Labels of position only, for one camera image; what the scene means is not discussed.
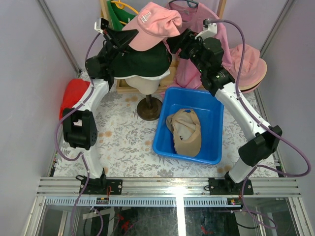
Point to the black cap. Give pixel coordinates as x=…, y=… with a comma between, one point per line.
x=149, y=63

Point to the green tank top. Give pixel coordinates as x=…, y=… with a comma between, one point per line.
x=119, y=17

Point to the pink baseball cap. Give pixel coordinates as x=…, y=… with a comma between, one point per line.
x=154, y=23

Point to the yellow clothes hanger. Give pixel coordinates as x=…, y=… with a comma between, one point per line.
x=124, y=7

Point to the wooden clothes rack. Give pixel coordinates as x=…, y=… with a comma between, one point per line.
x=122, y=86

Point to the white baseball cap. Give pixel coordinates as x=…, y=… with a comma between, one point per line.
x=152, y=78

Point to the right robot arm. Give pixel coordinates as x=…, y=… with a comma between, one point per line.
x=206, y=55

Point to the grey clothes hanger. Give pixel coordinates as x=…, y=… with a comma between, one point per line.
x=184, y=5

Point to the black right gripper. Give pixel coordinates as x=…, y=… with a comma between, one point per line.
x=175, y=43

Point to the aluminium frame rail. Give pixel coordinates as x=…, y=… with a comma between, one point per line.
x=153, y=192

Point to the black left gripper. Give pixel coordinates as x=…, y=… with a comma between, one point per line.
x=114, y=42

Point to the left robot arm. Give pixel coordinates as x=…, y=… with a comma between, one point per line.
x=78, y=122

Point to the blue plastic bin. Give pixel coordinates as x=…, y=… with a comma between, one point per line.
x=210, y=113

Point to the black bucket hat beige brim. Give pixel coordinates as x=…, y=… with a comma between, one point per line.
x=252, y=87

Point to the khaki baseball cap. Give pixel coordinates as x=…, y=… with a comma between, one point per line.
x=186, y=129

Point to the red cloth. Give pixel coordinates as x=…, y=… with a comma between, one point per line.
x=74, y=91

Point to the beige mannequin head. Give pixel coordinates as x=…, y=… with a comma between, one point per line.
x=145, y=86

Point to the pink t-shirt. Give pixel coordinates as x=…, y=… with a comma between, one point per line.
x=187, y=75

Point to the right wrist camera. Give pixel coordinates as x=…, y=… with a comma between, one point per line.
x=209, y=30

